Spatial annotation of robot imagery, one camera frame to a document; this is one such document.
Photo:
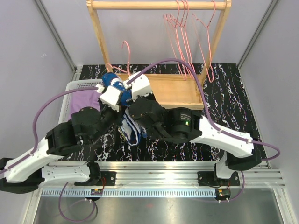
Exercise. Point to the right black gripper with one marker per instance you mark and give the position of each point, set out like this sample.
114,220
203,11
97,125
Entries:
150,96

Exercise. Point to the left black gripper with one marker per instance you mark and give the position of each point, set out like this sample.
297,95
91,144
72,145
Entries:
118,115

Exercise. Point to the blue patterned trousers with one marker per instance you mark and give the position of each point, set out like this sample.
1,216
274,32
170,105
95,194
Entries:
130,130

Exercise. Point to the purple trousers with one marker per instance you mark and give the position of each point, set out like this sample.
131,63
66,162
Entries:
82,99

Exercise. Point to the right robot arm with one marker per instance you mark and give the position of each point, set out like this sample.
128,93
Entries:
182,125

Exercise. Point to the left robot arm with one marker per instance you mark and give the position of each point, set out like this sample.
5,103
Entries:
27,173

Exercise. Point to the wooden clothes rack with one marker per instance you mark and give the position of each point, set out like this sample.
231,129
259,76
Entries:
172,90

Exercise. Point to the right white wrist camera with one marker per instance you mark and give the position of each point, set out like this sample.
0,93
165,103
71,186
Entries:
139,83

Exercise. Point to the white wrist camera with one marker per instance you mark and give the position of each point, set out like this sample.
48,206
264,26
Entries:
109,96
139,83

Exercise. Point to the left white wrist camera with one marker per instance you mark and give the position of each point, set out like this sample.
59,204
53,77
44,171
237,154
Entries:
109,96

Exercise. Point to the aluminium rail frame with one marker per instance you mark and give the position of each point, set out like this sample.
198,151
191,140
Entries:
131,174

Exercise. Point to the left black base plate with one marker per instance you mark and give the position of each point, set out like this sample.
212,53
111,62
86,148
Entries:
108,178

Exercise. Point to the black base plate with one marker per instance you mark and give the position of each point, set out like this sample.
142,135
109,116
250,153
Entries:
208,178
108,178

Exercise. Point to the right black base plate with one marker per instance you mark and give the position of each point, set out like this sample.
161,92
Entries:
208,178

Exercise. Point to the white slotted cable duct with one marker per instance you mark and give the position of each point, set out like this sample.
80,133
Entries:
134,193

